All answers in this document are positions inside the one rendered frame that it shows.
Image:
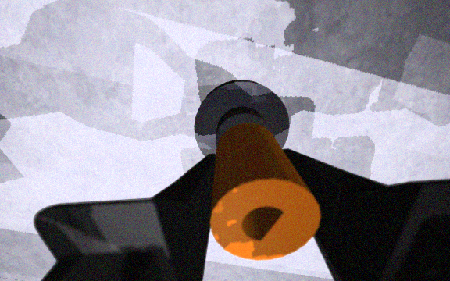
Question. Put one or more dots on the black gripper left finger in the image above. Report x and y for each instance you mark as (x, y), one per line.
(174, 225)

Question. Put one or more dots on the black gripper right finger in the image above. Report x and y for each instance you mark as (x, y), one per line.
(367, 227)

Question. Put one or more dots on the orange knob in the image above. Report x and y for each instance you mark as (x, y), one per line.
(261, 207)

